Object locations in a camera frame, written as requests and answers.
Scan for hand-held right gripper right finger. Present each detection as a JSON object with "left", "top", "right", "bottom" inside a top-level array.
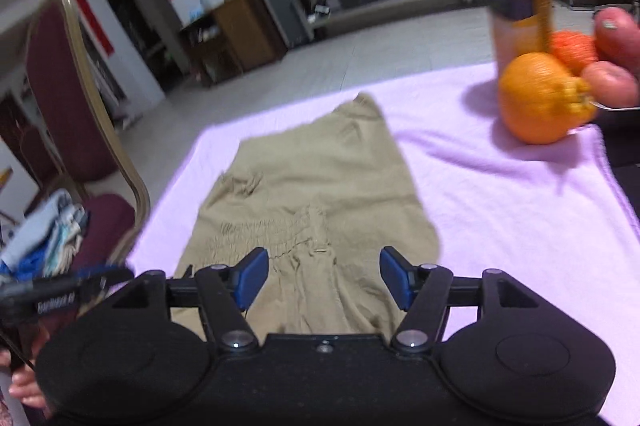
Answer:
[{"left": 379, "top": 246, "right": 544, "bottom": 353}]

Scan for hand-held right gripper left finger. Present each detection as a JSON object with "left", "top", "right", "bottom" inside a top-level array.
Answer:
[{"left": 107, "top": 247, "right": 270, "bottom": 353}]

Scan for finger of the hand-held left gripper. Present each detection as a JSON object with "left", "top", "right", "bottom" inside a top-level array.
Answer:
[{"left": 74, "top": 262, "right": 137, "bottom": 289}]

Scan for khaki pants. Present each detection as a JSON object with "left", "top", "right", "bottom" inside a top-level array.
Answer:
[{"left": 170, "top": 93, "right": 442, "bottom": 343}]

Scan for stack of folded clothes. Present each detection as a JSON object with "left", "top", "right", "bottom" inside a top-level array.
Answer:
[{"left": 0, "top": 188, "right": 92, "bottom": 281}]

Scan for person's left hand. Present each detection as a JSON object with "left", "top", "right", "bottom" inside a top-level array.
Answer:
[{"left": 0, "top": 348, "right": 47, "bottom": 408}]

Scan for purple towel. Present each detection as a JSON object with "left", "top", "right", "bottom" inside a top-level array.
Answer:
[{"left": 125, "top": 61, "right": 640, "bottom": 426}]

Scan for large knobbed orange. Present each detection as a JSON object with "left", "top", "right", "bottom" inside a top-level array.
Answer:
[{"left": 498, "top": 51, "right": 599, "bottom": 146}]

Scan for wooden cabinet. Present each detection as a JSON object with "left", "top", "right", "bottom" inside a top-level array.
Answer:
[{"left": 179, "top": 0, "right": 292, "bottom": 88}]

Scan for long red banner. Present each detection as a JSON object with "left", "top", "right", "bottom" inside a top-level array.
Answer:
[{"left": 71, "top": 0, "right": 117, "bottom": 58}]

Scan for orange netted fruit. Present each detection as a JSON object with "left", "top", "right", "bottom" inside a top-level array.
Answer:
[{"left": 550, "top": 31, "right": 599, "bottom": 78}]

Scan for red apple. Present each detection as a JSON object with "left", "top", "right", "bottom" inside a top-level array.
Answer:
[
  {"left": 580, "top": 61, "right": 640, "bottom": 109},
  {"left": 594, "top": 6, "right": 640, "bottom": 68}
]

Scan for black cable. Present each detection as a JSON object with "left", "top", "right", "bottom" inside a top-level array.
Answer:
[{"left": 0, "top": 330, "right": 37, "bottom": 373}]

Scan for maroon chair gold frame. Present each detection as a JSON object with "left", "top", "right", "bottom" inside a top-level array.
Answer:
[{"left": 24, "top": 0, "right": 152, "bottom": 268}]

